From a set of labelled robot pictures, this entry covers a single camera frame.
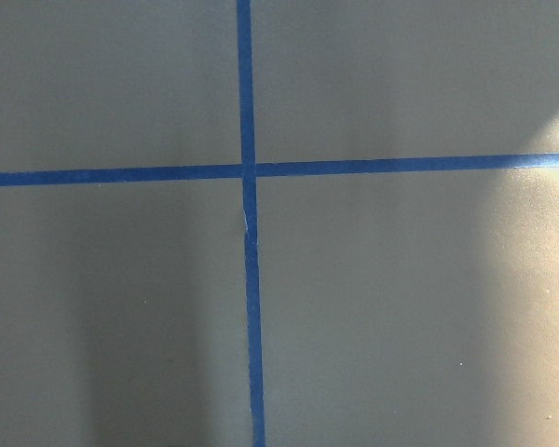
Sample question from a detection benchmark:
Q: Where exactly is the blue tape line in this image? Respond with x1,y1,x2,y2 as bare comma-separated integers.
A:
0,151,559,189
235,0,267,447

